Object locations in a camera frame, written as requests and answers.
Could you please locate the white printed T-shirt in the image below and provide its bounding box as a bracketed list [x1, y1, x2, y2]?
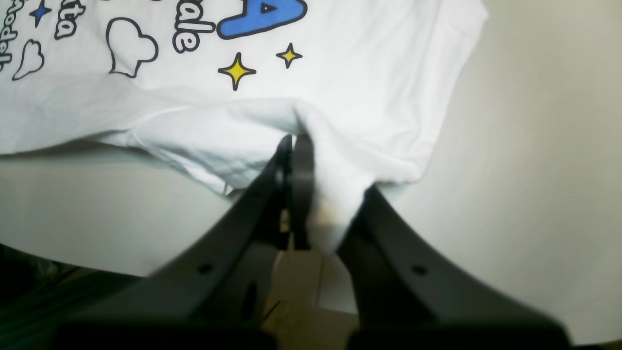
[0, 0, 488, 253]

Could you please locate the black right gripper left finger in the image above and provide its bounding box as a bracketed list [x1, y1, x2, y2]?
[53, 136, 293, 350]

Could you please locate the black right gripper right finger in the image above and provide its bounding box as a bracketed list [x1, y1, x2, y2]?
[292, 134, 574, 350]

